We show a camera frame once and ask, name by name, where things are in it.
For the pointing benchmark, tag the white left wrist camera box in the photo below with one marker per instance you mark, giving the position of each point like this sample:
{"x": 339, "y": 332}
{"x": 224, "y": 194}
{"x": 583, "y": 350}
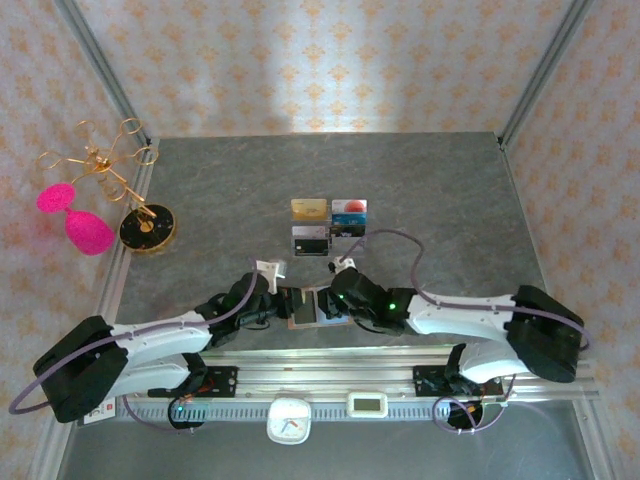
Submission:
{"x": 272, "y": 272}

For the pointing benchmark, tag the brown leather card holder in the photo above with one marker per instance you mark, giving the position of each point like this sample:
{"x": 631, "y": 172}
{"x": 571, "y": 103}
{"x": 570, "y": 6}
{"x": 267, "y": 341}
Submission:
{"x": 340, "y": 324}

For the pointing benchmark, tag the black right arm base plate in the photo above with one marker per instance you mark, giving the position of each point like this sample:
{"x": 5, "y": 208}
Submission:
{"x": 425, "y": 380}

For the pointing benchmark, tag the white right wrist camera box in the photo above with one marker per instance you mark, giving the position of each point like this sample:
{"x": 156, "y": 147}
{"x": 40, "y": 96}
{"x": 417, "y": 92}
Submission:
{"x": 345, "y": 262}

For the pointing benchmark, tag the aluminium front rail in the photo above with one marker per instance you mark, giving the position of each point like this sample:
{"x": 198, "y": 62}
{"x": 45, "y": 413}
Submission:
{"x": 325, "y": 372}

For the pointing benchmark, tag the black credit card white print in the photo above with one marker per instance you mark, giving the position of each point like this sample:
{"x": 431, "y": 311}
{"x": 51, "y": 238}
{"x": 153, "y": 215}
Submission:
{"x": 347, "y": 231}

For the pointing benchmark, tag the clear acrylic card stand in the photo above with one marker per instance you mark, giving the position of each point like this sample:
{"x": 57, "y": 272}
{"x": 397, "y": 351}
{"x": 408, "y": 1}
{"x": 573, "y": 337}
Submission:
{"x": 350, "y": 245}

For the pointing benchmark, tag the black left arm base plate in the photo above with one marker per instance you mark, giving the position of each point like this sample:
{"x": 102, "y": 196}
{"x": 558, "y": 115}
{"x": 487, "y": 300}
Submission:
{"x": 225, "y": 380}

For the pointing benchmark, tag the white square clock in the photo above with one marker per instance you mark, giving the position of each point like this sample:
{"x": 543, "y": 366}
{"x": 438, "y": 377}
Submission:
{"x": 280, "y": 415}

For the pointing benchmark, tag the white digital timer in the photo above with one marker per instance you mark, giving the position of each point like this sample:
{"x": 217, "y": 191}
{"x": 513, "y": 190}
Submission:
{"x": 367, "y": 404}

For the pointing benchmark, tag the white label tag red mark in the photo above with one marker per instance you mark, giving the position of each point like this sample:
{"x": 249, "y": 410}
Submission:
{"x": 105, "y": 412}

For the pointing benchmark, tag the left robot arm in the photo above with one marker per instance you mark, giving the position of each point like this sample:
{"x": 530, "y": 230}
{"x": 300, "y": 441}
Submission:
{"x": 160, "y": 332}

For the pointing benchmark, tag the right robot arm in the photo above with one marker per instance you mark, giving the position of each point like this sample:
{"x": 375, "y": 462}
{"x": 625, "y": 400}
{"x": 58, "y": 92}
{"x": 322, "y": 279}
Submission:
{"x": 460, "y": 315}

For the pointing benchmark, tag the plain black credit card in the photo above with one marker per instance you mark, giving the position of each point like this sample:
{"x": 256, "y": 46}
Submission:
{"x": 312, "y": 247}

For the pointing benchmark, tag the aluminium side rail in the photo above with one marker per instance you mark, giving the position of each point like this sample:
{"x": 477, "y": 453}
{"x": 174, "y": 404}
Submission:
{"x": 116, "y": 280}

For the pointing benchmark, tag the aluminium frame corner post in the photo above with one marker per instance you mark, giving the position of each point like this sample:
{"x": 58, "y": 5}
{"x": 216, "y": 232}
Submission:
{"x": 547, "y": 70}
{"x": 100, "y": 70}

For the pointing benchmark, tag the pink glitter glass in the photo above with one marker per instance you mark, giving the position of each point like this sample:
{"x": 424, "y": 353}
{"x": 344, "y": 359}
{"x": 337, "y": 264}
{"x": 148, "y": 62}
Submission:
{"x": 87, "y": 232}

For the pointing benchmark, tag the gold credit card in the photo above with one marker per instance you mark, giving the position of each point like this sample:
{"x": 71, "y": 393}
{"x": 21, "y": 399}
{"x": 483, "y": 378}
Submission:
{"x": 310, "y": 210}

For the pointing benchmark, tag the blue credit card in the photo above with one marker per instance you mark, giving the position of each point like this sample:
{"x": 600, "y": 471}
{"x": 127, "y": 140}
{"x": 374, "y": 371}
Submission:
{"x": 350, "y": 220}

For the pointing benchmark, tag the grey metal lower shelf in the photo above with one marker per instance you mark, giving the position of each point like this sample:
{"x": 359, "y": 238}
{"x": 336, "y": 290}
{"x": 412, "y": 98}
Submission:
{"x": 400, "y": 455}

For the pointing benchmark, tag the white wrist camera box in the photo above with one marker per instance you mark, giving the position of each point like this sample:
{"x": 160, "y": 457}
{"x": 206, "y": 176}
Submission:
{"x": 345, "y": 262}
{"x": 272, "y": 272}

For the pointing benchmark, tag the red and white credit card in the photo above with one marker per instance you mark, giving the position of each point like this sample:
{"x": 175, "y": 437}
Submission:
{"x": 350, "y": 206}

